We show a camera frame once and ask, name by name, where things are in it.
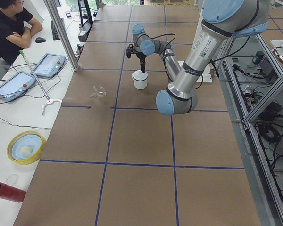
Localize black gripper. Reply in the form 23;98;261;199
136;52;147;73

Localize clear plastic funnel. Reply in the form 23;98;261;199
90;84;106;98

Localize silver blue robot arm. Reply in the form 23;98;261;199
132;0;270;115

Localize white enamel mug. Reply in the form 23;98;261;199
133;79;147;89

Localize black keyboard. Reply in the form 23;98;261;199
51;21;60;40

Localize teach pendant far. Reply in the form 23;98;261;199
33;53;66;78

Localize teach pendant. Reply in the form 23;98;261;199
0;71;36;101
33;53;66;78

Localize grabber stick tool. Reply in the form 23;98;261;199
19;50;62;116

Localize black computer mouse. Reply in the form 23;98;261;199
35;37;46;44

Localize teach pendant near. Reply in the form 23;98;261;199
0;71;36;101

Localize person in black shirt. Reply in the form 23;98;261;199
0;0;42;65

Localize yellow rimmed bowl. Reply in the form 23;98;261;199
7;130;47;165

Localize clear round lid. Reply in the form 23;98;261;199
6;174;19;185

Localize red cylinder tube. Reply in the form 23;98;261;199
0;182;26;202

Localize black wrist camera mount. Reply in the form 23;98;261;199
125;44;136;59

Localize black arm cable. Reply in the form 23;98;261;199
148;33;176;48

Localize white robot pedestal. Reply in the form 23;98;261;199
177;60;213;83

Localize aluminium frame post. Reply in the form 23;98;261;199
44;0;79;72

